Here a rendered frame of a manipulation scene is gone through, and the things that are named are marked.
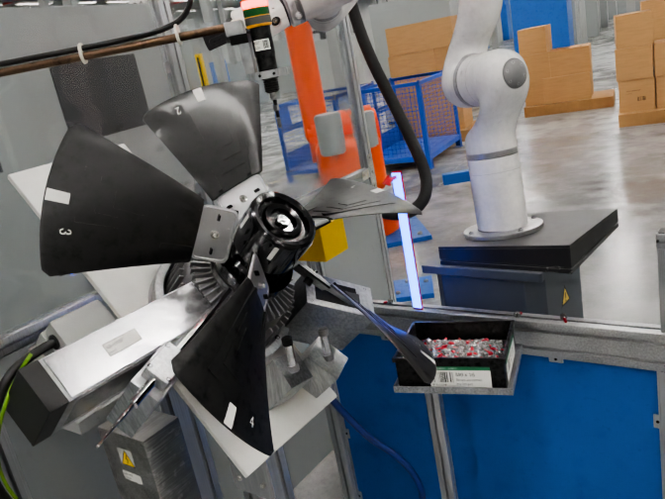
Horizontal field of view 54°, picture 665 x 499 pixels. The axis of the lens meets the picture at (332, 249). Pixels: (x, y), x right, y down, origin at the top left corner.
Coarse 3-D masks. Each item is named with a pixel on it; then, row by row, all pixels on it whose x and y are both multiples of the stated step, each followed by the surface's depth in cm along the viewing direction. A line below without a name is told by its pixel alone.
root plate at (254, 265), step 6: (252, 258) 102; (252, 264) 101; (258, 264) 105; (252, 270) 101; (258, 270) 104; (252, 276) 101; (258, 276) 104; (264, 276) 107; (252, 282) 101; (258, 288) 104; (264, 288) 107; (258, 294) 103; (264, 300) 106; (264, 306) 106
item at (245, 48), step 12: (228, 24) 107; (240, 24) 107; (228, 36) 107; (240, 36) 107; (240, 48) 108; (252, 60) 108; (252, 72) 109; (264, 72) 107; (276, 72) 107; (288, 72) 109
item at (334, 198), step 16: (320, 192) 135; (336, 192) 133; (352, 192) 133; (368, 192) 133; (384, 192) 135; (320, 208) 124; (336, 208) 123; (352, 208) 123; (368, 208) 124; (384, 208) 125; (400, 208) 127; (416, 208) 130
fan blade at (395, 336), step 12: (336, 288) 106; (348, 300) 106; (372, 312) 111; (384, 324) 108; (396, 336) 107; (408, 336) 119; (396, 348) 102; (408, 348) 106; (420, 348) 114; (408, 360) 102; (420, 360) 106; (420, 372) 102; (432, 372) 106
